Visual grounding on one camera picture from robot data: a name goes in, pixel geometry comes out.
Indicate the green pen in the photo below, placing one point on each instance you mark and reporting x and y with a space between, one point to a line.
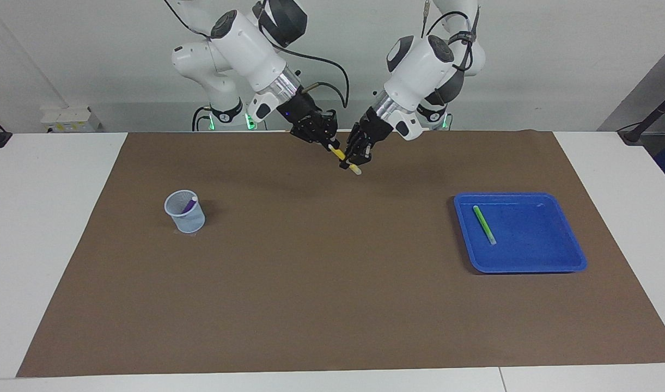
483 224

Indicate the yellow pen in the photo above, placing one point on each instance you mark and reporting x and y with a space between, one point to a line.
339 154

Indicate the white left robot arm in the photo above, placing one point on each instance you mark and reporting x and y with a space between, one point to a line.
419 71

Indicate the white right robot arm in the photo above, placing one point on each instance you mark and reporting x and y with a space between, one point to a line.
245 49

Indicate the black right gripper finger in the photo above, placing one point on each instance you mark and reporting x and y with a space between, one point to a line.
310 135
331 126

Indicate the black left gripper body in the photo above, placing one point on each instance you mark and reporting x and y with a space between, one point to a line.
374 126

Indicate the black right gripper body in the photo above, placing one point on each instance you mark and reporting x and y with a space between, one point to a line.
299 111

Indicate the blue plastic tray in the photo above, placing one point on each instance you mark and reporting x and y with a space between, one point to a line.
534 239

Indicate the purple pen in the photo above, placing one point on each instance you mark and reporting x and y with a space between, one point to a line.
189 205

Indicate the white power box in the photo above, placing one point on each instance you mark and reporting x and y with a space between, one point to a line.
71 120

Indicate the brown table mat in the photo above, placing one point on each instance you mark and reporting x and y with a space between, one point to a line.
332 272

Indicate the black stand pole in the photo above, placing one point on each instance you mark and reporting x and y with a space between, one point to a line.
651 117

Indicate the translucent blue pen cup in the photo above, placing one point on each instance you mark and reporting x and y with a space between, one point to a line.
188 222

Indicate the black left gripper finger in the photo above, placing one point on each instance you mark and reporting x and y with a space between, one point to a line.
352 144
365 153

